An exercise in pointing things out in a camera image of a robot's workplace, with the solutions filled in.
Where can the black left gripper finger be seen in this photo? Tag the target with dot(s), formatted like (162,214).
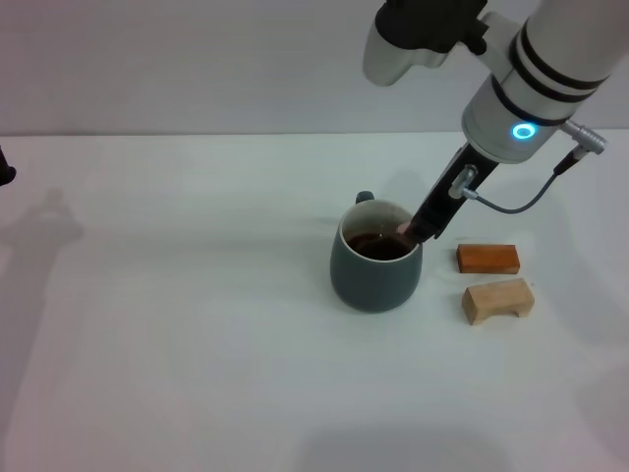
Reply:
(6,169)

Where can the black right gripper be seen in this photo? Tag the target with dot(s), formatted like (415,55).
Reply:
(457,192)

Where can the grey ceramic coffee cup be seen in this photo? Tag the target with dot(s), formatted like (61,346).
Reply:
(373,287)

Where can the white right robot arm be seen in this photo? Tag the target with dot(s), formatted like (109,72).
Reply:
(535,64)

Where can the orange brown wooden block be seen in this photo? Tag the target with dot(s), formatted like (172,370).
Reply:
(486,258)

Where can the light wooden bridge block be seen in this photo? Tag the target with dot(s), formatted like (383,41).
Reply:
(491,300)

